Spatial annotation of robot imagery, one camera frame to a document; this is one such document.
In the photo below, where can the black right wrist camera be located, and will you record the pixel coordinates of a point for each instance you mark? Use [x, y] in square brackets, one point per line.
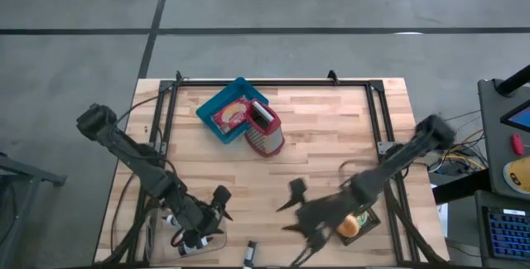
[298, 187]

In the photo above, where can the black pole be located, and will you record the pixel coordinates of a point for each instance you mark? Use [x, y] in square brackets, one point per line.
[513, 80]

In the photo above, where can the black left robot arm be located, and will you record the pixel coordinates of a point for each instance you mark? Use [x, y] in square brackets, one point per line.
[136, 165]

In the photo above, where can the red popcorn packet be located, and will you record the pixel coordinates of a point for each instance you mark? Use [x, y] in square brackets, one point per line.
[229, 113]

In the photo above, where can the small red object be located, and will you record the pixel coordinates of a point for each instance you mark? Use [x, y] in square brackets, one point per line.
[517, 145]

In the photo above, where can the yellow round object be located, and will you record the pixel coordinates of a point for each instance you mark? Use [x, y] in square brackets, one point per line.
[519, 169]

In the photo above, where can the black floor beam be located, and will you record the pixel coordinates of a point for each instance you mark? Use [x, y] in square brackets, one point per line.
[459, 186]

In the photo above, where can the silver metal bracket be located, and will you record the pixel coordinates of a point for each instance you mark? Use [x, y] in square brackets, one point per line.
[385, 147]

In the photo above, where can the black mesh basket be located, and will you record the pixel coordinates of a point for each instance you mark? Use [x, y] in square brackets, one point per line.
[360, 236]

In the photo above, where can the orange toy donut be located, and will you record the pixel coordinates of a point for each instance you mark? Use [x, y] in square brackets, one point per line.
[348, 225]

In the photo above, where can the grey side desk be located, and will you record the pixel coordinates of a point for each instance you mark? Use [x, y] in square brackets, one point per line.
[492, 136]

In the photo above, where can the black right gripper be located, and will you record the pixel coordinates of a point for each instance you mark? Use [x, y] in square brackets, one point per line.
[323, 215]

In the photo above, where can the red food colouring bottle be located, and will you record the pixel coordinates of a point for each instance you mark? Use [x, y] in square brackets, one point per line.
[177, 240]

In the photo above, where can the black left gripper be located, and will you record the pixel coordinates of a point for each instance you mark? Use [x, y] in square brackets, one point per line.
[198, 221]

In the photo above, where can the grey metal stand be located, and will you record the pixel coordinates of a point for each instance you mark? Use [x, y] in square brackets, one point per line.
[25, 171]

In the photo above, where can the backlit keyboard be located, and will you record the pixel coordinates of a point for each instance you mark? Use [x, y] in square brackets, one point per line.
[509, 236]

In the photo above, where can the clear plastic container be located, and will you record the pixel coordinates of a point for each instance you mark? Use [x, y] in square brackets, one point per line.
[159, 244]

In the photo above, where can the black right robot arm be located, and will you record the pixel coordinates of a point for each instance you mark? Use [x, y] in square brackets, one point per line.
[397, 157]

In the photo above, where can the teal plastic bin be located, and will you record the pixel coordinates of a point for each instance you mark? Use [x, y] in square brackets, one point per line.
[207, 111]

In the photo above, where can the tablet screen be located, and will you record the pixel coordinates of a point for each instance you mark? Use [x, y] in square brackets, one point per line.
[519, 118]

